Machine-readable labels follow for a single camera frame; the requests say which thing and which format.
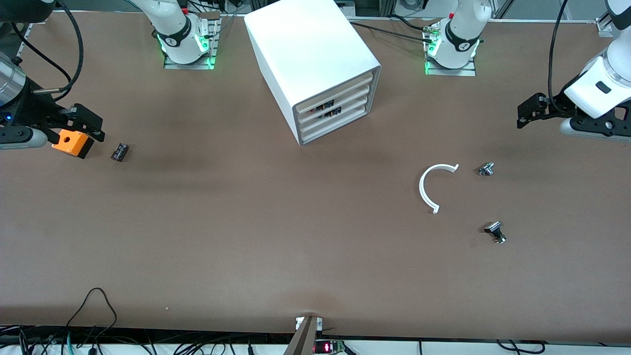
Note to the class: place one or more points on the orange button enclosure box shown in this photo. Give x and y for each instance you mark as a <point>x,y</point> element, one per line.
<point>71,144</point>

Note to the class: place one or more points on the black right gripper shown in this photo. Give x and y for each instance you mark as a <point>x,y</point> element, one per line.
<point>35,109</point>

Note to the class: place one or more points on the aluminium frame rail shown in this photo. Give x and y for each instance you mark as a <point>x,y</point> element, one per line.
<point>602,27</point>
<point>38,17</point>

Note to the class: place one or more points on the small black contact block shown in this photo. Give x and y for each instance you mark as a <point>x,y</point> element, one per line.
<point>120,152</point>

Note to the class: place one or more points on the white curved plastic arc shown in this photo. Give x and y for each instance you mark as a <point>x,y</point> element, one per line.
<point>421,190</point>

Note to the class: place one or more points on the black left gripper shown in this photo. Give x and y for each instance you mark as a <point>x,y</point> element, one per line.
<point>553,106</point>

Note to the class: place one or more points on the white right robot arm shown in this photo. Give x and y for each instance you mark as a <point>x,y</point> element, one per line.
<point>172,24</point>

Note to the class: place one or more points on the black orange stored part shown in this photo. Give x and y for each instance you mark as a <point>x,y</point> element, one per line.
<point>325,104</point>

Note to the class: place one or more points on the small silver metal part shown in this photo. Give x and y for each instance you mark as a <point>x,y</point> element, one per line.
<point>486,169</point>

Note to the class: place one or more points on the red display circuit board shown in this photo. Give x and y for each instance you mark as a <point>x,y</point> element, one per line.
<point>328,347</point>

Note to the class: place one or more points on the camera mount post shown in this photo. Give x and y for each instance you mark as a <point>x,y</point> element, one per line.
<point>305,340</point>

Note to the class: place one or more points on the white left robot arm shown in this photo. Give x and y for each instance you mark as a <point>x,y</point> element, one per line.
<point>604,79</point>

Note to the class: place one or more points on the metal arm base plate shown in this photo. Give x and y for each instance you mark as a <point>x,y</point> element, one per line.
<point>451,72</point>
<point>190,66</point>

